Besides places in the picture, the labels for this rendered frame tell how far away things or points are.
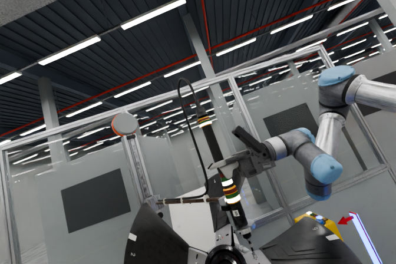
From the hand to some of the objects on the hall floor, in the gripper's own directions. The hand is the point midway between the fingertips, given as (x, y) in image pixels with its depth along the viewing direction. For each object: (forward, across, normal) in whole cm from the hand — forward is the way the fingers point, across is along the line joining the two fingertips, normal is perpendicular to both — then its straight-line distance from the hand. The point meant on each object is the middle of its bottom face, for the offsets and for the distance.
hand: (211, 165), depth 60 cm
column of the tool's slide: (+37, +59, -149) cm, 164 cm away
